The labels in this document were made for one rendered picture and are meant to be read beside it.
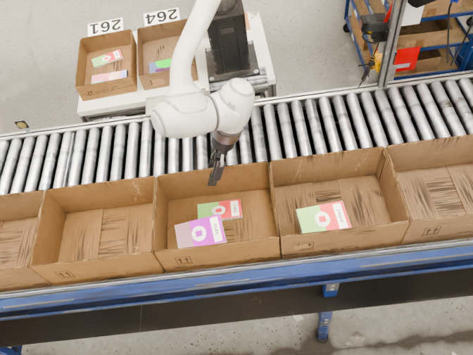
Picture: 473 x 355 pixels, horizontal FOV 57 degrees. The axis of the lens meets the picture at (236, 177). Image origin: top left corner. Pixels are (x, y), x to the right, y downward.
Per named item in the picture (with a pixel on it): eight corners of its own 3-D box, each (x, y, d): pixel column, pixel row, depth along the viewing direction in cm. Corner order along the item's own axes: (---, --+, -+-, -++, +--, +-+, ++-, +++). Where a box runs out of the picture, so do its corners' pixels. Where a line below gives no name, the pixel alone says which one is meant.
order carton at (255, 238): (271, 187, 162) (268, 160, 148) (281, 260, 145) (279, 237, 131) (167, 200, 164) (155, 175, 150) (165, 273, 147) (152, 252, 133)
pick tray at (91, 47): (136, 44, 241) (131, 28, 232) (137, 91, 219) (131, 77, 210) (86, 53, 241) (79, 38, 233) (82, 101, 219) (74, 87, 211)
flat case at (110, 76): (93, 77, 228) (91, 75, 227) (128, 71, 227) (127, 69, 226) (91, 96, 220) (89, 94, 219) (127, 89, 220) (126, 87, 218)
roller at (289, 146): (286, 106, 208) (286, 98, 204) (304, 197, 178) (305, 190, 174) (276, 107, 208) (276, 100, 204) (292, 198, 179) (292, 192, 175)
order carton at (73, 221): (167, 200, 164) (155, 175, 150) (165, 273, 147) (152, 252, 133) (66, 213, 166) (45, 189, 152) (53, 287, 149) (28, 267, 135)
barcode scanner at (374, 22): (354, 33, 188) (360, 12, 179) (381, 32, 189) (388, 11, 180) (357, 43, 184) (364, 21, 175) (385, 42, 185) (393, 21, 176)
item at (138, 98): (259, 13, 248) (259, 9, 246) (276, 83, 215) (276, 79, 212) (88, 43, 251) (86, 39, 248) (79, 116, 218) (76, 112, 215)
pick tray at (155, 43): (192, 33, 240) (188, 17, 232) (198, 80, 218) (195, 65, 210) (141, 43, 240) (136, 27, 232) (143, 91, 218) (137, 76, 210)
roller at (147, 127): (154, 123, 212) (151, 117, 207) (150, 216, 182) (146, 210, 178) (144, 125, 212) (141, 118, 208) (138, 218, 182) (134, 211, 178)
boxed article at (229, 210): (198, 206, 160) (197, 204, 159) (241, 201, 159) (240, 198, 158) (198, 224, 156) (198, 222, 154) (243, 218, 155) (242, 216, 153)
